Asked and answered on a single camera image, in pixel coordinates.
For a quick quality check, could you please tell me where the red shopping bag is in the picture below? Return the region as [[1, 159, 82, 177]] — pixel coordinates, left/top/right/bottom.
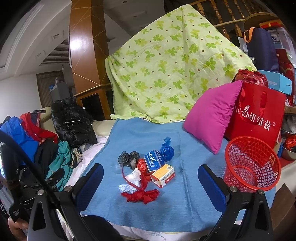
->
[[224, 68, 285, 148]]

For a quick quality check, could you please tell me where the wooden pillar cabinet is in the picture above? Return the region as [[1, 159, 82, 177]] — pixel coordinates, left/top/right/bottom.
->
[[69, 1, 112, 120]]

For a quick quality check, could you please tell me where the blue garment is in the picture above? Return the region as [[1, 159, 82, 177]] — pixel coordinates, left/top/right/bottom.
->
[[1, 116, 39, 162]]

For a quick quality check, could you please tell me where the orange white medicine box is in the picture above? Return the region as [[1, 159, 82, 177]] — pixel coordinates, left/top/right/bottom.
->
[[151, 164, 175, 188]]

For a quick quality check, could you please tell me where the person's left hand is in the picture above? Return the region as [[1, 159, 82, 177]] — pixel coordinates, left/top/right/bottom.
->
[[8, 217, 29, 241]]

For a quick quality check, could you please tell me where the white tissue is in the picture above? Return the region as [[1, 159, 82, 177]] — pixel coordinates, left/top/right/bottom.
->
[[118, 168, 141, 194]]

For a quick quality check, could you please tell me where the blue fleece blanket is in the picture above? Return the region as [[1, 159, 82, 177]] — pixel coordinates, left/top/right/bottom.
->
[[83, 118, 228, 232]]

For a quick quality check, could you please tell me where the red mesh waste basket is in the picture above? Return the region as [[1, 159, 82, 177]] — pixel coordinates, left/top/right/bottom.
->
[[223, 136, 281, 193]]

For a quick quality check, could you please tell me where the red plastic bag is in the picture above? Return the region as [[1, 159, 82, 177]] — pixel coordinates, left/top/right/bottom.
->
[[137, 159, 151, 182]]

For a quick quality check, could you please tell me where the green clover quilt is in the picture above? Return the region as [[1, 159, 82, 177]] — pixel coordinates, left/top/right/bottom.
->
[[105, 4, 255, 123]]

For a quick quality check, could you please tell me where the light blue cardboard box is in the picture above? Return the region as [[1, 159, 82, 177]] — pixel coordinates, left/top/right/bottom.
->
[[258, 70, 292, 95]]

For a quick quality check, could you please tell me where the black crumpled plastic bag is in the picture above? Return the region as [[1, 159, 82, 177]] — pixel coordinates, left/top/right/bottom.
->
[[118, 151, 139, 170]]

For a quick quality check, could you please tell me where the red garment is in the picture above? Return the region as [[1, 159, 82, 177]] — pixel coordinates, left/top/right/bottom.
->
[[20, 113, 58, 144]]

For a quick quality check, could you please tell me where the dark navy bag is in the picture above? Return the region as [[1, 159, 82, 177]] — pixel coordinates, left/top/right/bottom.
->
[[243, 27, 280, 73]]

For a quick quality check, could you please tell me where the beige headboard cushion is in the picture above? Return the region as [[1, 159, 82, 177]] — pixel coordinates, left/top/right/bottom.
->
[[40, 106, 115, 137]]

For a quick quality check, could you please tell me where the blue crumpled plastic bag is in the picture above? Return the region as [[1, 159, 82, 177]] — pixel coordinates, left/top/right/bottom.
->
[[159, 137, 175, 162]]

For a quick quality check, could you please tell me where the black puffer jacket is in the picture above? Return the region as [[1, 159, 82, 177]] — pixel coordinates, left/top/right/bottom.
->
[[51, 97, 97, 149]]

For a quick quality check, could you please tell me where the magenta pillow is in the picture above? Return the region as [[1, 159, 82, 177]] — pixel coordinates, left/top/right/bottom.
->
[[183, 80, 243, 154]]

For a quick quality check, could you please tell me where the red mesh net bag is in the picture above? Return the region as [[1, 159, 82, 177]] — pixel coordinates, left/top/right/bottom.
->
[[121, 173, 160, 204]]

